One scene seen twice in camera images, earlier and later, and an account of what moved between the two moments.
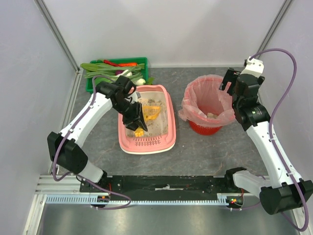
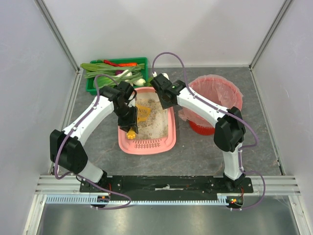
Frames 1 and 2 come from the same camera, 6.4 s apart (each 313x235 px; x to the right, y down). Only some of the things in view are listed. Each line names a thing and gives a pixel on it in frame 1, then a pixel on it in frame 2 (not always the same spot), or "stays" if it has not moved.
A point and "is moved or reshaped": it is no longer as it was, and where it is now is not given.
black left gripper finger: x=142 y=124 → x=135 y=128
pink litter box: x=156 y=107 stays
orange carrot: x=127 y=64 stays
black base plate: x=160 y=185 stays
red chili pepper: x=108 y=61 stays
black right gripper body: x=227 y=80 → x=165 y=100
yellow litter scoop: x=150 y=112 is moved or reshaped
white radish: x=129 y=74 stays
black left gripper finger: x=132 y=126 → x=125 y=128
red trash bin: x=204 y=130 stays
